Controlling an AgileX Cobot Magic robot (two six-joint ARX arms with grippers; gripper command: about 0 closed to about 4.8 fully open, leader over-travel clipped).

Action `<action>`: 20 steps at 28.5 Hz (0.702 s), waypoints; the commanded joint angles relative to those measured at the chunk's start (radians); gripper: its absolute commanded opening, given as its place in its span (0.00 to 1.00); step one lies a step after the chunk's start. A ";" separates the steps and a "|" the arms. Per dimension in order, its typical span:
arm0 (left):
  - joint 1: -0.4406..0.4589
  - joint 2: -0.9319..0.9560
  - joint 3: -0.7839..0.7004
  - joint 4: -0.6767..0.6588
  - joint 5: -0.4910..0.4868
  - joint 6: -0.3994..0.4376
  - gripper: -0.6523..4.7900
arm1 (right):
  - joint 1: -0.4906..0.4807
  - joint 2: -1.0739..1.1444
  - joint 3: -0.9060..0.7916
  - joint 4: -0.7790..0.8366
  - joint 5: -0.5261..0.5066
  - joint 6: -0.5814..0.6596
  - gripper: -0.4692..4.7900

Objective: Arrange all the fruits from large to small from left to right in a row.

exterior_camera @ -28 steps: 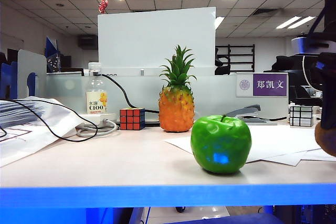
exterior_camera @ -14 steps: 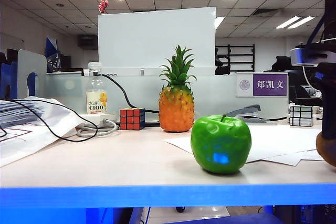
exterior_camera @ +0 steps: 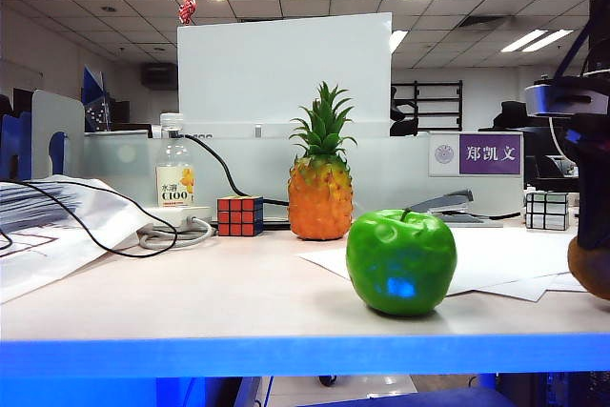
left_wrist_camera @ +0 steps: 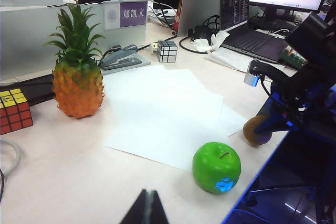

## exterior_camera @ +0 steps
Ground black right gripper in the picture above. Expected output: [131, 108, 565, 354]
[564, 113, 610, 252]

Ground brown kiwi fruit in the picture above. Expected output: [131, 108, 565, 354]
[567, 234, 610, 302]

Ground green plastic apple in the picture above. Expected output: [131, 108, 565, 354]
[345, 208, 458, 317]

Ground plastic pineapple with green crown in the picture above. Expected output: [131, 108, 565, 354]
[287, 81, 358, 241]

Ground white paper sheet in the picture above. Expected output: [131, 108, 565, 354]
[480, 275, 571, 303]
[547, 273, 588, 294]
[298, 227, 585, 296]

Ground purple and white name plate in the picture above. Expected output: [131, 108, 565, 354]
[427, 132, 524, 178]

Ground grey flat plate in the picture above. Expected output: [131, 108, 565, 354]
[440, 214, 505, 229]

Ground grey stapler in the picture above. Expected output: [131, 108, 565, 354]
[403, 189, 476, 217]

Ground frosted glass desk partition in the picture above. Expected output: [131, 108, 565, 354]
[83, 132, 525, 227]

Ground large white board panel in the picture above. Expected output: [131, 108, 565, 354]
[176, 11, 394, 139]

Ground colourful Rubik's cube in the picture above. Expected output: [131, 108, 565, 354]
[216, 195, 265, 238]

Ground white power strip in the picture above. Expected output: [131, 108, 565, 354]
[142, 205, 214, 231]

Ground clear C100 drink bottle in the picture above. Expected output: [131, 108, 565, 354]
[154, 112, 196, 209]

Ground red hanging ornament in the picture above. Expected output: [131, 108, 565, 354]
[177, 0, 198, 27]

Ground blue patterned board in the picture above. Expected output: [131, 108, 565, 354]
[83, 66, 114, 132]

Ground white document pile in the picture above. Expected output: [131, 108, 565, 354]
[0, 175, 156, 306]

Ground white metal bookend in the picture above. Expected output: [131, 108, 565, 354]
[30, 90, 88, 182]

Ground blue file holder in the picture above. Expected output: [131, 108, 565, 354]
[0, 111, 68, 182]

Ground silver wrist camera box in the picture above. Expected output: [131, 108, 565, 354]
[523, 78, 610, 118]

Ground black wall rack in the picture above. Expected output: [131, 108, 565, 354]
[391, 80, 464, 132]

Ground thick black cable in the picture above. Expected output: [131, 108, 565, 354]
[178, 133, 523, 228]

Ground white power strip cable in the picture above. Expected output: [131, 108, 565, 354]
[137, 215, 218, 251]

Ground thin black cable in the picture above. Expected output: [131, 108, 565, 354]
[0, 180, 180, 259]

